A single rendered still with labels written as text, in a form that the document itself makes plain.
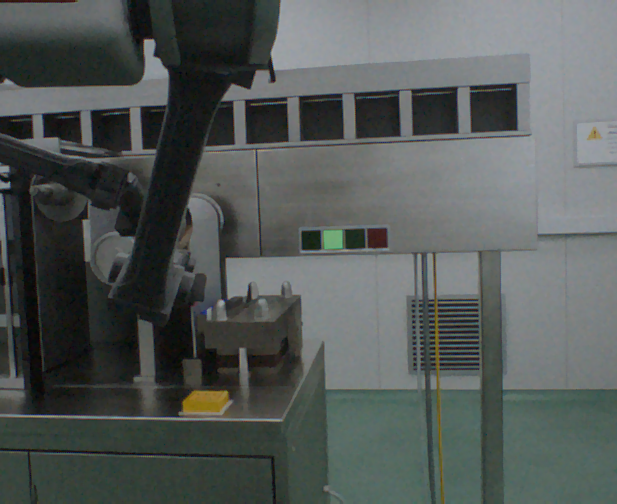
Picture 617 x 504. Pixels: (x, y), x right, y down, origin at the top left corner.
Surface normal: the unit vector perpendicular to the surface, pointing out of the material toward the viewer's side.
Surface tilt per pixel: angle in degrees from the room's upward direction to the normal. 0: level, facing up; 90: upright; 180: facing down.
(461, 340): 90
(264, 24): 159
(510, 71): 90
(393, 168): 90
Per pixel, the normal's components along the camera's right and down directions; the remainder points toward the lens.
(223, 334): -0.15, 0.07
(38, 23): 0.14, 0.21
